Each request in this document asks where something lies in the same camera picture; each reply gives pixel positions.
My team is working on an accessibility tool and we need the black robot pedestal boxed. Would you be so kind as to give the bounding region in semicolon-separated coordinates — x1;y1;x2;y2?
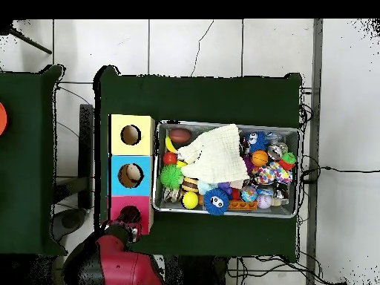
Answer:
164;255;228;285

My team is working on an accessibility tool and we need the black panel stand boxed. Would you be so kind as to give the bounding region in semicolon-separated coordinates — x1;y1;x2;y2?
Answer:
78;103;94;210

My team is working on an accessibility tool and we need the orange disc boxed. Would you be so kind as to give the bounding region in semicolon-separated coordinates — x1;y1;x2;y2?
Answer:
0;102;8;137

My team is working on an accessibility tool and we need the large blue fuzzy eyed ball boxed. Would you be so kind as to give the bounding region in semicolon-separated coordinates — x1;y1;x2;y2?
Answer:
203;188;230;216

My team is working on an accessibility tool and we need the globe print ball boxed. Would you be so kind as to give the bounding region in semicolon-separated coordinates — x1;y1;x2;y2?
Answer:
240;185;258;203

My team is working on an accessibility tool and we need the brown toy football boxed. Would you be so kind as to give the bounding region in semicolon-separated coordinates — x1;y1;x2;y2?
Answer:
168;128;192;144

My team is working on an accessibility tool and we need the grey round base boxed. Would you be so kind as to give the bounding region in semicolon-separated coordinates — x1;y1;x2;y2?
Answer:
53;207;87;241

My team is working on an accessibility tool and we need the orange toy basketball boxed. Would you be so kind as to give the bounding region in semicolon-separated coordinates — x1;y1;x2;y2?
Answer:
251;149;269;167

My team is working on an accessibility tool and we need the green spiky puffer ball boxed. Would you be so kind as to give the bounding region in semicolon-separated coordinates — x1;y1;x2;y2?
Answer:
159;164;184;190

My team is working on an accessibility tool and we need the red ball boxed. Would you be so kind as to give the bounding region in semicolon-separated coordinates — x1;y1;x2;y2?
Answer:
162;151;178;166

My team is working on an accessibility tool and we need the small blue fuzzy eyed ball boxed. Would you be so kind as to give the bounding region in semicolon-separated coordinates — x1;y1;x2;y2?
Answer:
244;131;268;154

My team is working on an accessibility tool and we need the wooden box with three holes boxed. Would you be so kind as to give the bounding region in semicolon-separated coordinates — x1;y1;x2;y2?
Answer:
107;114;156;237

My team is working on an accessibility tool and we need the metal wire mesh bin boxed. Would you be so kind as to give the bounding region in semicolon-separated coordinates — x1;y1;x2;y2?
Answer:
152;119;301;219

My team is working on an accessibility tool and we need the yellow tennis ball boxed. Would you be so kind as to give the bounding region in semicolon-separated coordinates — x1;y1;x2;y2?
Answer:
181;191;199;209

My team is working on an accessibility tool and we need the black power cable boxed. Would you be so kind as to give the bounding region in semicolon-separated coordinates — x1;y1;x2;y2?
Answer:
301;166;380;183

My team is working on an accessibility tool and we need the dark green table cloth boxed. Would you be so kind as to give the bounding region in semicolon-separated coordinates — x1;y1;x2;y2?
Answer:
94;65;303;261
0;65;67;257

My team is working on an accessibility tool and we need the yellow toy banana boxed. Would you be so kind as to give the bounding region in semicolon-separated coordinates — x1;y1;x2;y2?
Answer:
164;135;179;154

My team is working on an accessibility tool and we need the black tripod leg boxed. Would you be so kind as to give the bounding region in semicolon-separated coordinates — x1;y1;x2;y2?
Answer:
0;20;53;55

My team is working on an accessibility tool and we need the cream waffle cloth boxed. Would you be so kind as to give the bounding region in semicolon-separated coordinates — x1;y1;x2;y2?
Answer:
177;123;250;185

